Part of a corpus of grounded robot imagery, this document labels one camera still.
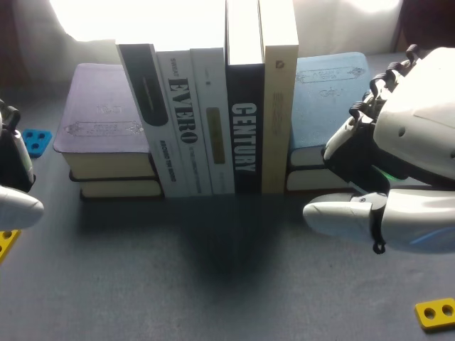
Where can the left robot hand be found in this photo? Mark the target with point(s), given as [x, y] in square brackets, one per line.
[14, 209]

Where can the yellow block with holes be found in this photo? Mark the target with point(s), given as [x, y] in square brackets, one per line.
[435, 319]
[7, 245]

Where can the blue block with holes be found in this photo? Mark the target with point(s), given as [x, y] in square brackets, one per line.
[37, 144]

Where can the black cover book cream pages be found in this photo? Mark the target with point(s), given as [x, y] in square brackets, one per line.
[313, 181]
[121, 188]

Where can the thick purple cover book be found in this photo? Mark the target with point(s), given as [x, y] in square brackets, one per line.
[99, 106]

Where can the white book dark spine band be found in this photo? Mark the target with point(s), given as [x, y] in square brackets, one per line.
[142, 89]

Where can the white EVERO book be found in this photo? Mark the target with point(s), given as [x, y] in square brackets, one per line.
[185, 160]

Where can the white book gold label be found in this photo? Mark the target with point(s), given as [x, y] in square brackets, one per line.
[217, 142]

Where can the grey table cloth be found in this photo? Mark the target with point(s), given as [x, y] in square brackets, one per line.
[213, 302]

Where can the black CENTURY book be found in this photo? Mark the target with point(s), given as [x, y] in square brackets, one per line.
[245, 142]

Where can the beige book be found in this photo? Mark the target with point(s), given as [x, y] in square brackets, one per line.
[279, 124]

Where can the thick blue cover book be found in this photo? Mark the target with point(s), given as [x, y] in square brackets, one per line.
[320, 117]

